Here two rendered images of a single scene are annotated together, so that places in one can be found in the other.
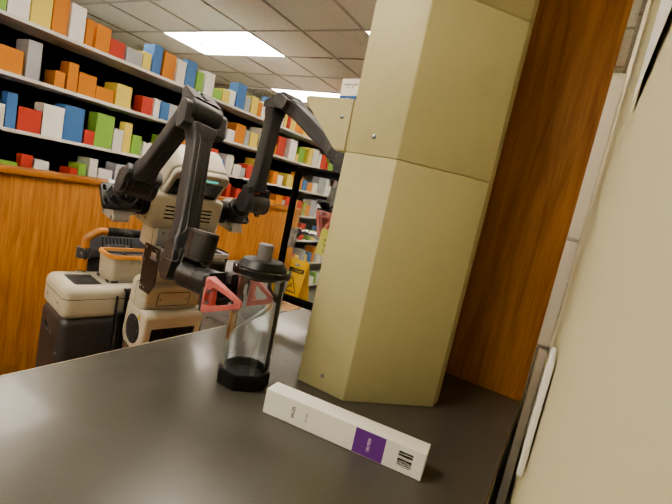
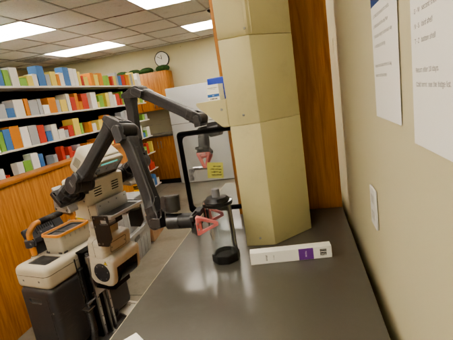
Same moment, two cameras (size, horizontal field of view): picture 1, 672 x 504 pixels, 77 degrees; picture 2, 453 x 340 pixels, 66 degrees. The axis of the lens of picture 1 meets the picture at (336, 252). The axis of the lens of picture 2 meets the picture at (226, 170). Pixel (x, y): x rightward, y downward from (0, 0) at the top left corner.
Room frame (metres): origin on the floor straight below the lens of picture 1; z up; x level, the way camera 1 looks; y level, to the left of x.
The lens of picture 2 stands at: (-0.38, 0.39, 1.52)
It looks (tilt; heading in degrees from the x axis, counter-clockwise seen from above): 12 degrees down; 345
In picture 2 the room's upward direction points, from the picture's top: 9 degrees counter-clockwise
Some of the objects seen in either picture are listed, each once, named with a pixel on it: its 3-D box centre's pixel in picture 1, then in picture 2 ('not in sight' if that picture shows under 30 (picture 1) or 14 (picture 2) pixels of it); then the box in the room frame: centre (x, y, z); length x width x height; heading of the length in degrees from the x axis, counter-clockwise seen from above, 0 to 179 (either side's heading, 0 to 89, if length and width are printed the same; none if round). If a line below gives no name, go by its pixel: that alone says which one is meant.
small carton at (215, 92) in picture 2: (356, 96); (215, 92); (0.95, 0.03, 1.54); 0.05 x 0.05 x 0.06; 52
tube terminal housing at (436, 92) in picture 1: (421, 213); (270, 139); (0.92, -0.16, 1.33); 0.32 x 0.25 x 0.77; 152
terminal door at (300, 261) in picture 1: (328, 243); (214, 170); (1.18, 0.03, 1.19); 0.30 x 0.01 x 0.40; 64
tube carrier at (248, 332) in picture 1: (252, 321); (221, 228); (0.78, 0.13, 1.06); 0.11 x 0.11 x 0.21
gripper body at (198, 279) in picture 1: (214, 284); (190, 220); (0.84, 0.23, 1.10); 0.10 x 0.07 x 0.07; 151
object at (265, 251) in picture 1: (263, 261); (216, 197); (0.78, 0.13, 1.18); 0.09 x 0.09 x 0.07
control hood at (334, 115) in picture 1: (360, 140); (222, 111); (1.00, 0.00, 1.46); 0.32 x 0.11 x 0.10; 152
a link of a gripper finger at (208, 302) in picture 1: (227, 297); (206, 222); (0.77, 0.18, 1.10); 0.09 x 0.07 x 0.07; 61
